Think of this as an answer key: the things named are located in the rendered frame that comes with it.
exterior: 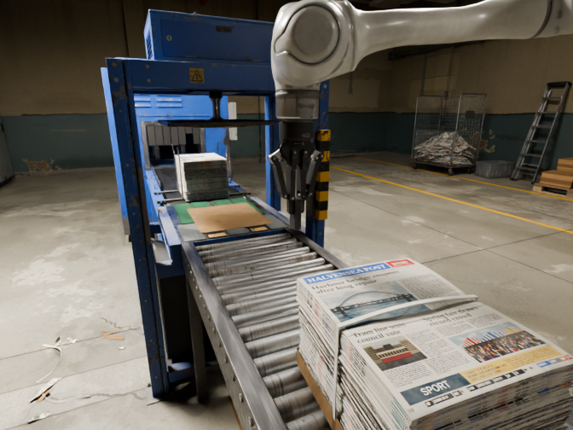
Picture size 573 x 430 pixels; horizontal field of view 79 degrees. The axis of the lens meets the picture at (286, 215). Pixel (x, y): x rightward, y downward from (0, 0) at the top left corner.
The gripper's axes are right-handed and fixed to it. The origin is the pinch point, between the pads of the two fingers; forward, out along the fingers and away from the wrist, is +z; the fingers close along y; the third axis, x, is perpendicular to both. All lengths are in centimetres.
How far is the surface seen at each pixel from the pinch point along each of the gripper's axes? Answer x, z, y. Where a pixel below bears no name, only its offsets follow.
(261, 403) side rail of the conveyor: -15.2, 34.1, -14.2
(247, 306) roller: 21.3, 34.8, -5.3
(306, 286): -12.8, 11.2, -3.5
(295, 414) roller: -18.5, 36.1, -8.2
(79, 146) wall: 829, 57, -134
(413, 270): -16.8, 10.5, 20.3
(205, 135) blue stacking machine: 316, 4, 43
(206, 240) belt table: 83, 35, -5
